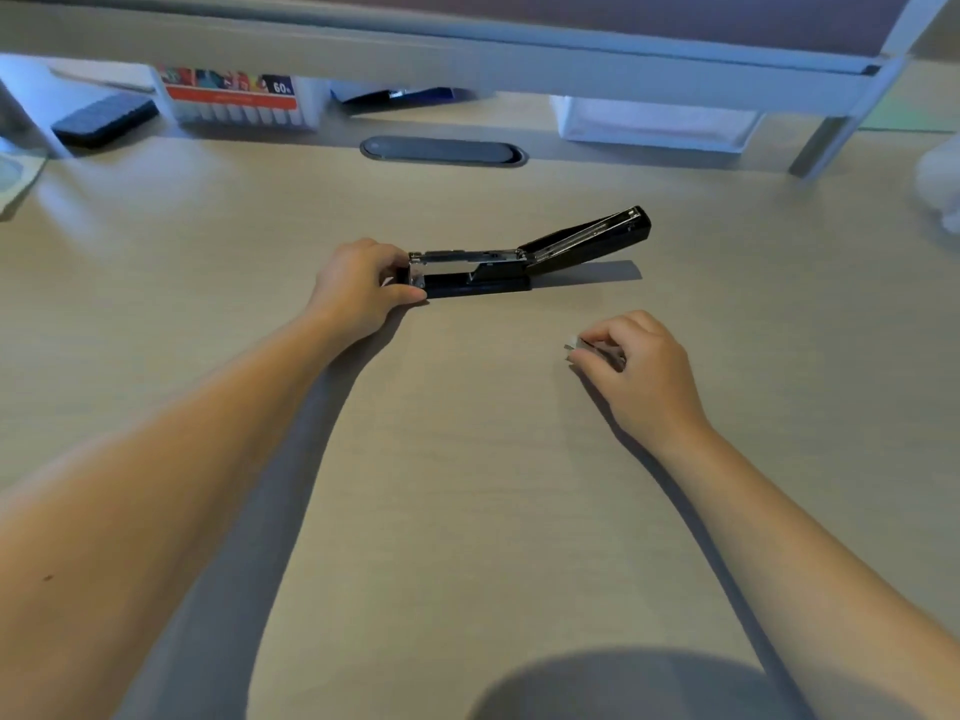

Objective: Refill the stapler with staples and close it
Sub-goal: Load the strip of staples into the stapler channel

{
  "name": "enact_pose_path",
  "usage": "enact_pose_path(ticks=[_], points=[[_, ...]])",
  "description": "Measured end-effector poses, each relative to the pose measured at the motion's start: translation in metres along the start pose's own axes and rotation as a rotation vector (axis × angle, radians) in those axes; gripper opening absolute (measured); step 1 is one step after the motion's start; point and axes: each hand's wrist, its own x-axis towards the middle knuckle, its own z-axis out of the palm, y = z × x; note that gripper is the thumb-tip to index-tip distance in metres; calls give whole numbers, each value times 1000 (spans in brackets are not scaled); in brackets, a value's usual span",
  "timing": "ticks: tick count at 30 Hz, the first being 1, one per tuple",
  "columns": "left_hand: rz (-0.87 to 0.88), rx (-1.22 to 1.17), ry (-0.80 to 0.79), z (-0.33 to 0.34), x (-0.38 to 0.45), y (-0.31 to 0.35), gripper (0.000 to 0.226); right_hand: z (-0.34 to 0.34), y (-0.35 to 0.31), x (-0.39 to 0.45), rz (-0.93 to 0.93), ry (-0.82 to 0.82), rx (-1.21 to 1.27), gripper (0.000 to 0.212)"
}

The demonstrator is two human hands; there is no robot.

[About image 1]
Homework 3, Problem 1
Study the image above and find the dark blue booklet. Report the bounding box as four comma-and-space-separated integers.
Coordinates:
330, 83, 477, 113

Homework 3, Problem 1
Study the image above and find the person's left forearm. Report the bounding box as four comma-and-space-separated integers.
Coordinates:
0, 308, 354, 720

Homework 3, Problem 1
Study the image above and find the grey cable grommet cover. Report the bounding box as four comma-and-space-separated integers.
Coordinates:
359, 136, 530, 169

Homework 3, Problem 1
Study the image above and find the person's right forearm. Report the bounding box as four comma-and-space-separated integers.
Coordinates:
658, 423, 960, 720

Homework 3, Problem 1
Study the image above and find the box of coloured markers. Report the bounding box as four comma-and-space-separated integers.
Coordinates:
153, 64, 331, 136

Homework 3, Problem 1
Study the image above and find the dark blue case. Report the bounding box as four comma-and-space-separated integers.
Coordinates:
51, 94, 161, 151

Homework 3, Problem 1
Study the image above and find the black stapler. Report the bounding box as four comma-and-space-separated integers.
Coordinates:
396, 205, 652, 301

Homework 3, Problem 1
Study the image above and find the white crumpled plastic bag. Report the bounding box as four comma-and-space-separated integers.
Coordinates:
913, 134, 960, 237

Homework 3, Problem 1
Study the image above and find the silver staple strip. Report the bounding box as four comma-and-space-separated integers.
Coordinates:
564, 334, 627, 371

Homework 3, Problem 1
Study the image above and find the grey desk shelf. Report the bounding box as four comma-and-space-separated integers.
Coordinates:
0, 0, 939, 181

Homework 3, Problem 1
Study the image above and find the person's right hand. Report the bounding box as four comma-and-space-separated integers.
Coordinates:
567, 310, 712, 460

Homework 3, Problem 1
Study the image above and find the person's left hand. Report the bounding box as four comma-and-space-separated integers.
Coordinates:
303, 238, 429, 352

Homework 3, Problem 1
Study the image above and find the white storage box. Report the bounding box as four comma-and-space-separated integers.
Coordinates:
549, 95, 766, 154

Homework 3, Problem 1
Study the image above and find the clear plastic sleeve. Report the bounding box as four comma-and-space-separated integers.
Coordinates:
0, 134, 50, 218

